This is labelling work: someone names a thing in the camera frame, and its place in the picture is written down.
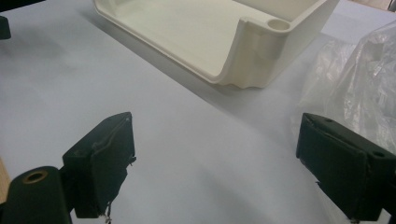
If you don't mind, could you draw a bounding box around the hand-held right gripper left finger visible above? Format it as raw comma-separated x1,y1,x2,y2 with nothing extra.
62,111,137,219

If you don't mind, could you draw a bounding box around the clear plastic bag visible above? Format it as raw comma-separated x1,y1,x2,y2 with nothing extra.
290,21,396,155

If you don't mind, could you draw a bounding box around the cream plastic storage bin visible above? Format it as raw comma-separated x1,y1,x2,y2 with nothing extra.
92,0,341,90

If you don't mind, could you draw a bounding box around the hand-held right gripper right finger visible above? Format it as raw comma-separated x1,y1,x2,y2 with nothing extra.
295,112,396,222

